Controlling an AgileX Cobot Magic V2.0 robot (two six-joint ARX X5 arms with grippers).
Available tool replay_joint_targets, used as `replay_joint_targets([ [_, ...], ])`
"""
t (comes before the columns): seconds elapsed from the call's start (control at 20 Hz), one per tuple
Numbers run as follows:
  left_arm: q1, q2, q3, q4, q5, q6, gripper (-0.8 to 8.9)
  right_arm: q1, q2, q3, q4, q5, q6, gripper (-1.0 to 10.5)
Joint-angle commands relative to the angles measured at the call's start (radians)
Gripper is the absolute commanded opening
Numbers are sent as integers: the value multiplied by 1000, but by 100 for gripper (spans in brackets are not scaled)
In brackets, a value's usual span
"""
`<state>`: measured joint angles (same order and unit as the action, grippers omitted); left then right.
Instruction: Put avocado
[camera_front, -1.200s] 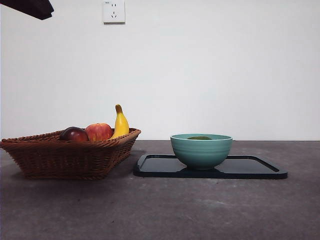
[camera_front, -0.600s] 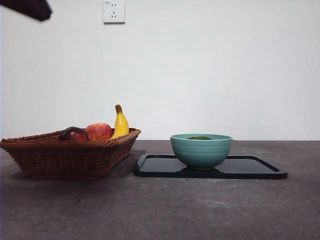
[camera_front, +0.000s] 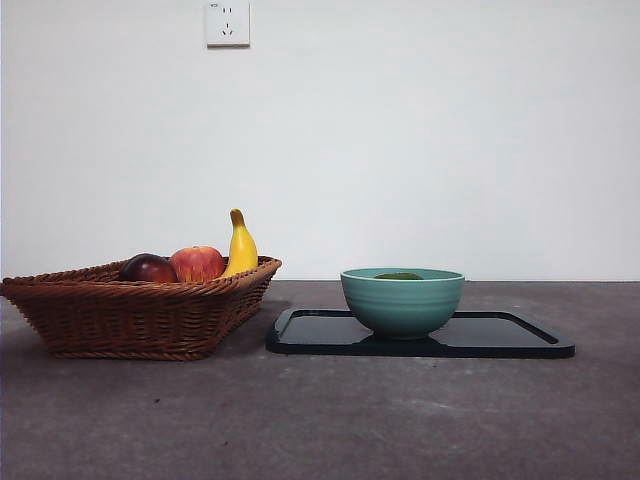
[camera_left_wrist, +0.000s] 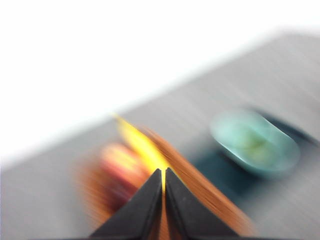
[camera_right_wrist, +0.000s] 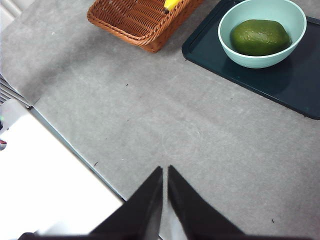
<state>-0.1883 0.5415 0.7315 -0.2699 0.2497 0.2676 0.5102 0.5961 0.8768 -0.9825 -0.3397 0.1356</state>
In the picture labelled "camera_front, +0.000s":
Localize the teal ceramic bowl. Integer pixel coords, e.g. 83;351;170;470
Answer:
340;267;467;342

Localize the yellow banana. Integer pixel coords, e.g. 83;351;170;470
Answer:
219;208;260;279

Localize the red yellow apple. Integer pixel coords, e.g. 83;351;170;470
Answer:
168;244;227;283

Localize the dark red round fruit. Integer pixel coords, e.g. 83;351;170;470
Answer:
118;252;180;284

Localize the black rectangular tray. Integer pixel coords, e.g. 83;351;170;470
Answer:
265;307;576;359

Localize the brown woven wicker basket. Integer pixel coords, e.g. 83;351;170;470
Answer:
0;255;283;361

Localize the white wall socket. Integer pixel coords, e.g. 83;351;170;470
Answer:
206;0;251;49

